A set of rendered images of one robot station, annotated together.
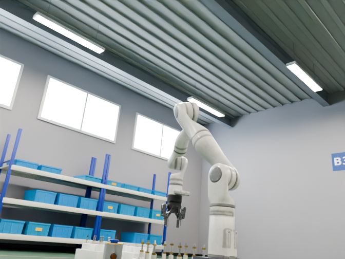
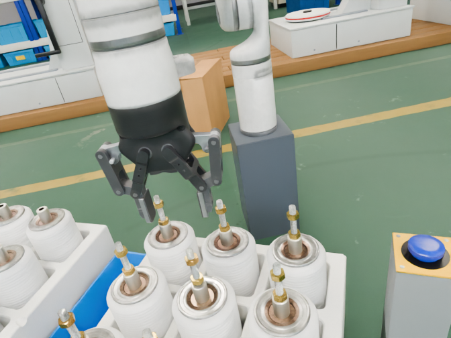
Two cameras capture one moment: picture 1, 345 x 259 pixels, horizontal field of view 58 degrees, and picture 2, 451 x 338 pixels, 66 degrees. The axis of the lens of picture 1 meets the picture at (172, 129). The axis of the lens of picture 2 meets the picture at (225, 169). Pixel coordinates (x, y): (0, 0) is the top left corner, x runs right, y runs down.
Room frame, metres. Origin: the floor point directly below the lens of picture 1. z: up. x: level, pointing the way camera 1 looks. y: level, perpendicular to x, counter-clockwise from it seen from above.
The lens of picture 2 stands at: (1.84, 0.23, 0.66)
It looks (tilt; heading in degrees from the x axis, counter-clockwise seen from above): 30 degrees down; 220
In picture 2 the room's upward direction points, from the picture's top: 10 degrees counter-clockwise
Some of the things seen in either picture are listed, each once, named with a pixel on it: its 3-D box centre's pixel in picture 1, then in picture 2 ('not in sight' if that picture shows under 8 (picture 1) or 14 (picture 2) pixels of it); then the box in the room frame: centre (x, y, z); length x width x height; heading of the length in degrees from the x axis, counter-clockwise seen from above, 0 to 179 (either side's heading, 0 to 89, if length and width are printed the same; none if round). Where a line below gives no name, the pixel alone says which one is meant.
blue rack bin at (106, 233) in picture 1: (100, 235); not in sight; (6.67, 1.26, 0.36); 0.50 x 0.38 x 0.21; 44
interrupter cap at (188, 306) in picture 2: not in sight; (202, 296); (1.61, -0.05, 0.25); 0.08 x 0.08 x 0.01
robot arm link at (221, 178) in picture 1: (222, 187); (247, 25); (1.16, -0.21, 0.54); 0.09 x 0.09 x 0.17; 40
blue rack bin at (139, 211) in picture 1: (136, 213); not in sight; (7.27, 0.65, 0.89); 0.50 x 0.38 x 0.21; 44
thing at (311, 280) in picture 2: not in sight; (298, 288); (1.47, 0.03, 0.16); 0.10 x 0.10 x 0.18
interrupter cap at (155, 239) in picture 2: not in sight; (168, 235); (1.53, -0.19, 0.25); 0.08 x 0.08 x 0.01
